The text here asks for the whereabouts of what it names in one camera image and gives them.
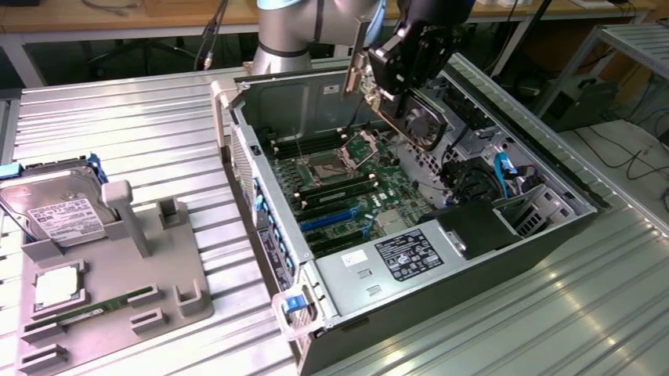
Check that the wooden desk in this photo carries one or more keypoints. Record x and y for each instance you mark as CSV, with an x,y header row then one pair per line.
x,y
63,19

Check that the metal socket cover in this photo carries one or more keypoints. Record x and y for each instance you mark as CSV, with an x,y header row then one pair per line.
x,y
361,149

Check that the perforated silver drive cage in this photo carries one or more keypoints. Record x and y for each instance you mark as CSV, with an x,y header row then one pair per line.
x,y
429,164

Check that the silver chipset heatsink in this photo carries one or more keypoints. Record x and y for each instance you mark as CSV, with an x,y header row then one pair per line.
x,y
393,221

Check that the black floor device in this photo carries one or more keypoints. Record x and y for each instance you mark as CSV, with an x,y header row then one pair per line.
x,y
580,105

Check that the grey power supply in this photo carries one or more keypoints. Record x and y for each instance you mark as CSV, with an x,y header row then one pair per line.
x,y
356,282

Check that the low-profile graphics card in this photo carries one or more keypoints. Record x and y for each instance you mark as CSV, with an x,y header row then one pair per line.
x,y
419,121

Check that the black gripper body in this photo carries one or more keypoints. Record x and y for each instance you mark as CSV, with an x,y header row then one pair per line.
x,y
435,11

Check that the green motherboard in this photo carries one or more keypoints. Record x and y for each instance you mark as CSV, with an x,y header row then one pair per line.
x,y
397,196

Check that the silver hard disk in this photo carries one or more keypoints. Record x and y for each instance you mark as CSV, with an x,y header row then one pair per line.
x,y
58,211

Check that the CPU socket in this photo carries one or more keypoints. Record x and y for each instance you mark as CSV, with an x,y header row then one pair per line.
x,y
325,169

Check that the locking lever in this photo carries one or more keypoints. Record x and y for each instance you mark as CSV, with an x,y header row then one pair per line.
x,y
301,145

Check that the blue expansion slot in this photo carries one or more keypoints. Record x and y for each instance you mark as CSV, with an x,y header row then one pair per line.
x,y
329,220

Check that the CPU chip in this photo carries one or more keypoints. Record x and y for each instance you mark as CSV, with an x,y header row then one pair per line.
x,y
57,288

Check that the silver disk bay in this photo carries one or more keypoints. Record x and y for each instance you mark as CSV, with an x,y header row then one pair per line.
x,y
528,215

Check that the green RAM stick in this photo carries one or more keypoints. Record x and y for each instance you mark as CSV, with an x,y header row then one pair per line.
x,y
89,309

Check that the blue case latch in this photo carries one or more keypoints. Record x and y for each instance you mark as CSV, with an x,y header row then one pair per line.
x,y
293,304

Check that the open PC case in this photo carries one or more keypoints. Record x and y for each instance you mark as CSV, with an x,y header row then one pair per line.
x,y
523,266

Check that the metal slat shelf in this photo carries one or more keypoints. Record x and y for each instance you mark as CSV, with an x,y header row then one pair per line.
x,y
638,39

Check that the grey parts rack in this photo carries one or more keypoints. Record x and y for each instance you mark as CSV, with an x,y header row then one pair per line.
x,y
116,282

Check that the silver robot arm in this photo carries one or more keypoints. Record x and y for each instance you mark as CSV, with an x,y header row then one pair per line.
x,y
282,39

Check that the black plastic shroud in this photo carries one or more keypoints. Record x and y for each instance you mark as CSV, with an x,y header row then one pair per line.
x,y
476,231

